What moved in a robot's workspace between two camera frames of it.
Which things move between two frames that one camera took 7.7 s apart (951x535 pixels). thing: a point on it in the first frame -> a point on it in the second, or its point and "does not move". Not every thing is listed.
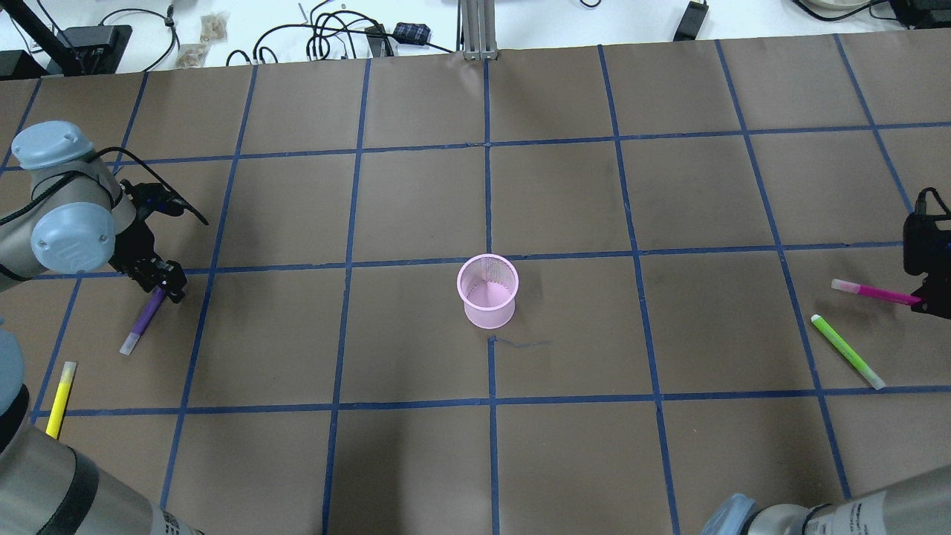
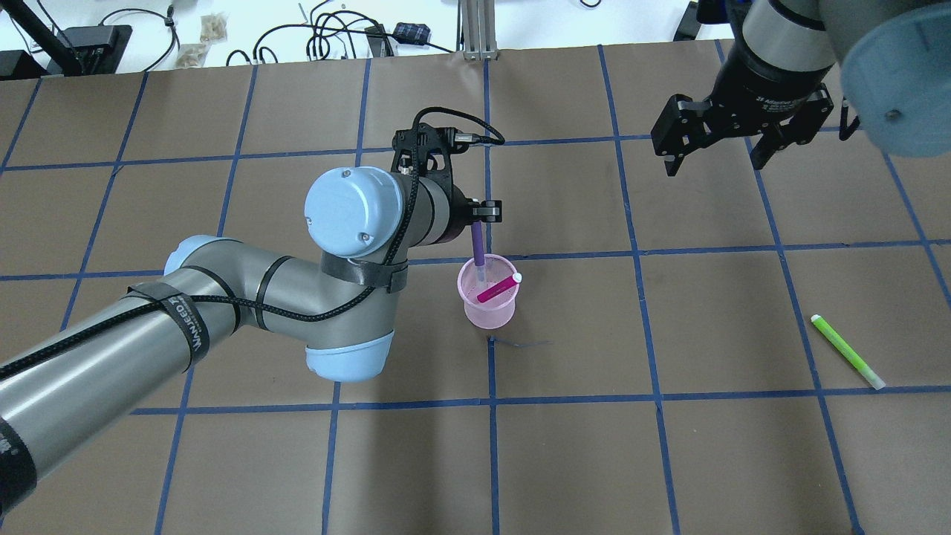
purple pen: x=145 y=318 -> x=478 y=243
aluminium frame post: x=478 y=18 does not move
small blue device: x=417 y=33 does not move
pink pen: x=886 y=294 -> x=485 y=296
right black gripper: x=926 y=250 -> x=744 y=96
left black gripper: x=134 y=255 -> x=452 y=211
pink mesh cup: x=488 y=284 does not move
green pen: x=851 y=354 does not move
